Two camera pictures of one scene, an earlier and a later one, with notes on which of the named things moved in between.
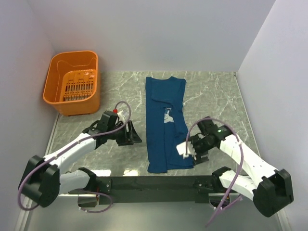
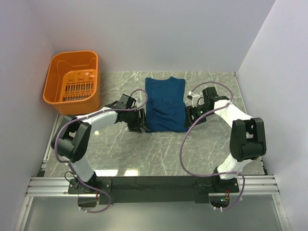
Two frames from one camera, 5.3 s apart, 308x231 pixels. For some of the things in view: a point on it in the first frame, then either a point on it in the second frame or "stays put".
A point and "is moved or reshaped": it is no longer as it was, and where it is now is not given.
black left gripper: x=132 y=134 to x=140 y=122
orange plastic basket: x=72 y=84 stays put
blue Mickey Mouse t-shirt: x=166 y=127 is moved or reshaped
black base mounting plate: x=157 y=189 stays put
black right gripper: x=194 y=138 to x=190 y=111
